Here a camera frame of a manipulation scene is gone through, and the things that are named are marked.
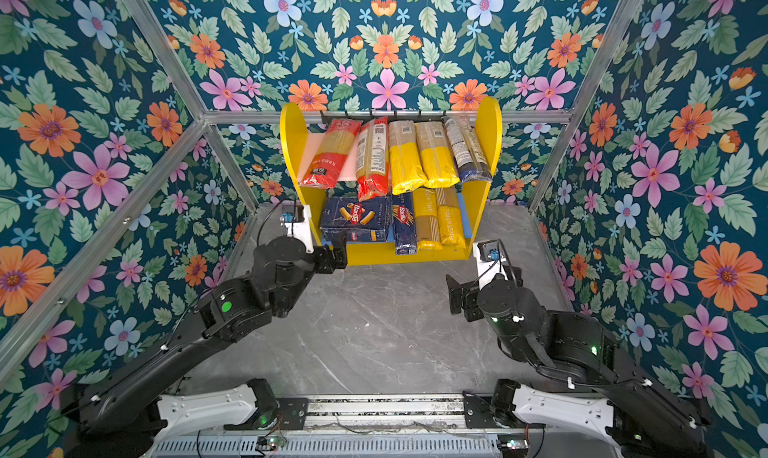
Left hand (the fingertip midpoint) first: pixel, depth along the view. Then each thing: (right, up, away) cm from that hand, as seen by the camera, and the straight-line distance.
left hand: (333, 229), depth 61 cm
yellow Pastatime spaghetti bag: (+29, +11, +38) cm, 49 cm away
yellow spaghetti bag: (+22, +3, +33) cm, 39 cm away
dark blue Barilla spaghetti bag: (+15, -4, +25) cm, 29 cm away
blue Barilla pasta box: (+2, +3, +27) cm, 27 cm away
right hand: (+27, -9, -2) cm, 29 cm away
